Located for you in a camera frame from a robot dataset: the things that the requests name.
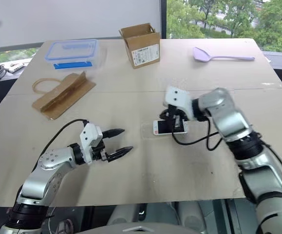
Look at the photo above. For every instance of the white smartphone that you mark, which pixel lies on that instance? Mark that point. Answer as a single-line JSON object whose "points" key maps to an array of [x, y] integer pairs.
{"points": [[162, 126]]}

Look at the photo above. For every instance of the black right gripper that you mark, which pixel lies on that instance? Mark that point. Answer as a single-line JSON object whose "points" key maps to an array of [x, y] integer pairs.
{"points": [[178, 114]]}

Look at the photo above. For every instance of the clear container with blue lid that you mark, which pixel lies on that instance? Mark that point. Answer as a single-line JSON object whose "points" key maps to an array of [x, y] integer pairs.
{"points": [[70, 48]]}

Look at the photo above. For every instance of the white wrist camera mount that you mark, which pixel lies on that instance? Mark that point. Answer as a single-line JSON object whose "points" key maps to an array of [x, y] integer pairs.
{"points": [[89, 136], [177, 97]]}

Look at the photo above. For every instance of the clear plastic phone case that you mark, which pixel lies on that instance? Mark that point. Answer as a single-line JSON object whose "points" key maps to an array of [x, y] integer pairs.
{"points": [[146, 132]]}

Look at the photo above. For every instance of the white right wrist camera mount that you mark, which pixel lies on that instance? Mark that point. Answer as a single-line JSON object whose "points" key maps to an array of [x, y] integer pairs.
{"points": [[177, 97]]}

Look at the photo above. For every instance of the open cardboard box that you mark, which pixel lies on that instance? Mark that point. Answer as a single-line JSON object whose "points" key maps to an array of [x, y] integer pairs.
{"points": [[145, 48]]}

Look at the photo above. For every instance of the black window frame post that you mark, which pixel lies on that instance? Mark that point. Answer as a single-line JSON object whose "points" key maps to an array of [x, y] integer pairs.
{"points": [[163, 17]]}

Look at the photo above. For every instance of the brown paper bag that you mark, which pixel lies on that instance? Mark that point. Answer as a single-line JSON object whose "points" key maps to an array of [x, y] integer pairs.
{"points": [[62, 97]]}

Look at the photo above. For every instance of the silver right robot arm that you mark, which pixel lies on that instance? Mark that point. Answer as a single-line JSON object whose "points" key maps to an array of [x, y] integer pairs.
{"points": [[231, 114]]}

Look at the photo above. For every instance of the grey rounded shape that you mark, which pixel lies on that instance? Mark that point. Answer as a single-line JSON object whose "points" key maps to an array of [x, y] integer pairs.
{"points": [[192, 214]]}

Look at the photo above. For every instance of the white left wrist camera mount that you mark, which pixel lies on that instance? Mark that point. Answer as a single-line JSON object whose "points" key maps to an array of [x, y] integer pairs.
{"points": [[89, 136]]}

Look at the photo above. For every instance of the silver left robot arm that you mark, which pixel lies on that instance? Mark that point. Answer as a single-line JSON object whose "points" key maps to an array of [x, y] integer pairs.
{"points": [[45, 161]]}

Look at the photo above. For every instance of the white power strip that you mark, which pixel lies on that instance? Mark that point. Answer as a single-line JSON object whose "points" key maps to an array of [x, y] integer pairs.
{"points": [[15, 67]]}

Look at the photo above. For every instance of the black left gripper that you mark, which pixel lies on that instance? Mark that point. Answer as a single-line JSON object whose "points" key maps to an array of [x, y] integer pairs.
{"points": [[98, 152]]}

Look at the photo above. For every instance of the purple plastic spatula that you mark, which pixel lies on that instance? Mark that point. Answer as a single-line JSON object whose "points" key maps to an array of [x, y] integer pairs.
{"points": [[200, 54]]}

